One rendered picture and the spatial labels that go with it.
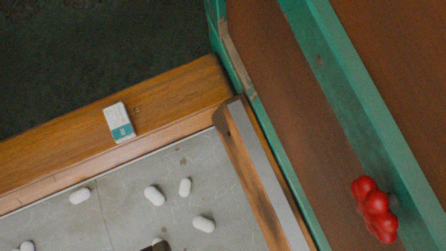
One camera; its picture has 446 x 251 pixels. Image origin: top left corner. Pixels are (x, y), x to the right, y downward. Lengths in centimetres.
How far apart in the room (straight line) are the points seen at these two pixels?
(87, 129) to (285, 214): 37
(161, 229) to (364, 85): 57
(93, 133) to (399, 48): 65
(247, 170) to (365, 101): 44
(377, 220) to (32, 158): 66
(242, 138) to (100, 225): 29
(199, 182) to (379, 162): 53
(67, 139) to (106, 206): 13
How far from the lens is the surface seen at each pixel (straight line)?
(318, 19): 30
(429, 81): 24
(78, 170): 84
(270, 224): 70
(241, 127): 70
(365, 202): 30
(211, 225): 78
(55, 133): 85
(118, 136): 80
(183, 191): 79
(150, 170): 82
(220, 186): 80
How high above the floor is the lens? 153
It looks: 75 degrees down
